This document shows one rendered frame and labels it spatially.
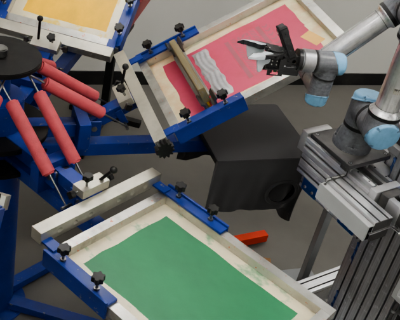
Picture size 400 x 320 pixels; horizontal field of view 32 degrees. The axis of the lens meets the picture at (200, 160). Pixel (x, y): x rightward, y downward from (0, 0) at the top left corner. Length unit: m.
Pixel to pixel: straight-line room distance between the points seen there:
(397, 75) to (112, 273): 1.15
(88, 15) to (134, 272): 1.46
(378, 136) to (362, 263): 0.73
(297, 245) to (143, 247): 1.85
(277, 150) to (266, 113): 0.30
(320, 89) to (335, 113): 3.27
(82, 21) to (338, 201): 1.52
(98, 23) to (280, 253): 1.67
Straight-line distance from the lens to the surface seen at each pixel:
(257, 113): 3.40
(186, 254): 2.50
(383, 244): 2.94
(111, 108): 2.93
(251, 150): 3.12
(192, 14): 5.20
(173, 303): 2.32
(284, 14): 3.17
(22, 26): 3.33
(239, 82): 2.89
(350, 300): 3.18
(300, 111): 5.51
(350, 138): 2.68
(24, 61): 2.71
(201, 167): 4.58
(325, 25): 2.97
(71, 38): 3.27
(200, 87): 2.77
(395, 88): 2.46
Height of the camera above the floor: 2.63
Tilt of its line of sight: 34 degrees down
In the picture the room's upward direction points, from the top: 13 degrees clockwise
